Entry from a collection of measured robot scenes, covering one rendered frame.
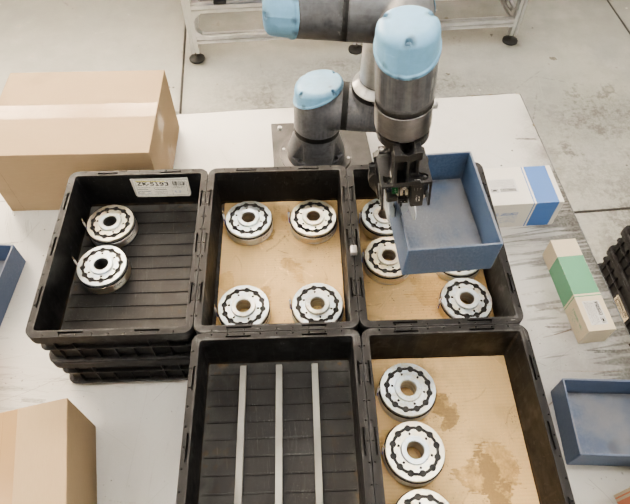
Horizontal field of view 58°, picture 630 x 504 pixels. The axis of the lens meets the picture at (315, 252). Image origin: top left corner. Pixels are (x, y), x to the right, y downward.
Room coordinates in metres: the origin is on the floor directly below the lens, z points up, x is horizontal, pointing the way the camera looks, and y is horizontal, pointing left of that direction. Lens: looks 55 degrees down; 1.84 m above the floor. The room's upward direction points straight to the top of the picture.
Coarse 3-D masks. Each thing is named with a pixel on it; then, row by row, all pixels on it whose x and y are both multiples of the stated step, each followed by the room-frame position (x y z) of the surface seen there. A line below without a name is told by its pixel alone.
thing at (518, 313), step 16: (352, 176) 0.83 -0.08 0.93; (480, 176) 0.83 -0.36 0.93; (352, 192) 0.80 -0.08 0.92; (352, 208) 0.74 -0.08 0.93; (352, 224) 0.70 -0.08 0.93; (352, 240) 0.66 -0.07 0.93; (512, 288) 0.55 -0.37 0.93; (512, 304) 0.51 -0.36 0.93; (368, 320) 0.48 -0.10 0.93; (384, 320) 0.48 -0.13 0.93; (400, 320) 0.48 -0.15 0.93; (416, 320) 0.48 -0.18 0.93; (432, 320) 0.48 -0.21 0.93; (448, 320) 0.48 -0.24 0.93; (464, 320) 0.48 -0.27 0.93; (496, 320) 0.48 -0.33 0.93; (512, 320) 0.48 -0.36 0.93
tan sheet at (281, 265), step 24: (288, 240) 0.73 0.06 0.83; (336, 240) 0.73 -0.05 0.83; (240, 264) 0.67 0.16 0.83; (264, 264) 0.67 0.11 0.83; (288, 264) 0.67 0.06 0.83; (312, 264) 0.67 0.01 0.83; (336, 264) 0.67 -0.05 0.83; (264, 288) 0.61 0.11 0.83; (288, 288) 0.61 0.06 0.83; (336, 288) 0.61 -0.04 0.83; (288, 312) 0.55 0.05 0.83
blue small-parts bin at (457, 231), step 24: (432, 168) 0.69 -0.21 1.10; (456, 168) 0.70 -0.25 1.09; (432, 192) 0.67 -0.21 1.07; (456, 192) 0.67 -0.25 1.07; (480, 192) 0.62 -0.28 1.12; (408, 216) 0.61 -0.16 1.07; (432, 216) 0.61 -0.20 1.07; (456, 216) 0.61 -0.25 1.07; (480, 216) 0.59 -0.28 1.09; (408, 240) 0.56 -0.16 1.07; (432, 240) 0.56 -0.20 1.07; (456, 240) 0.56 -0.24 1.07; (480, 240) 0.56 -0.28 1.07; (408, 264) 0.49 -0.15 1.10; (432, 264) 0.50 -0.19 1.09; (456, 264) 0.50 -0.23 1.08; (480, 264) 0.50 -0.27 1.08
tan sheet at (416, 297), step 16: (368, 240) 0.73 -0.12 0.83; (480, 272) 0.65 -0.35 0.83; (368, 288) 0.61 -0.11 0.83; (384, 288) 0.61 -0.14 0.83; (400, 288) 0.61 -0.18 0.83; (416, 288) 0.61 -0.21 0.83; (432, 288) 0.61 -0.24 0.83; (368, 304) 0.57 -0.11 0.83; (384, 304) 0.57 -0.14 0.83; (400, 304) 0.57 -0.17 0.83; (416, 304) 0.57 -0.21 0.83; (432, 304) 0.57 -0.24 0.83
